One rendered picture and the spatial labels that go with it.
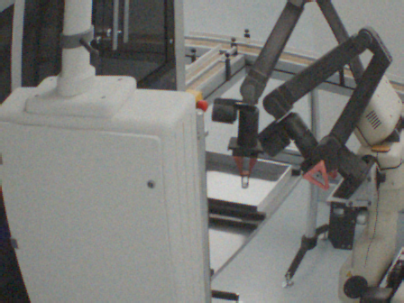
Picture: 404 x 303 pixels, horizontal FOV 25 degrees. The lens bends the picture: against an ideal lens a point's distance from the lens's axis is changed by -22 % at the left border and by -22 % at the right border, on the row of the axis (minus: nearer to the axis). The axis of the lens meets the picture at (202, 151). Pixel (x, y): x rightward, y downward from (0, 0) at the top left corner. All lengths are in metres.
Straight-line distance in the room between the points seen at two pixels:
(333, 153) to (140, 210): 0.62
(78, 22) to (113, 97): 0.21
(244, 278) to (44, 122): 2.35
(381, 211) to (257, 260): 1.78
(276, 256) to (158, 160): 2.50
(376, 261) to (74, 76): 1.18
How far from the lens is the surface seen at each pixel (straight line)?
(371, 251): 2.94
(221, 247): 3.03
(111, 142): 2.18
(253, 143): 3.13
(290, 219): 4.91
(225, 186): 3.34
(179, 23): 3.37
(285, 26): 3.08
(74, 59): 2.22
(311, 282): 4.39
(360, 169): 2.68
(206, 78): 3.95
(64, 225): 2.35
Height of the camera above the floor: 2.45
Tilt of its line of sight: 26 degrees down
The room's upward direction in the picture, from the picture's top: 3 degrees counter-clockwise
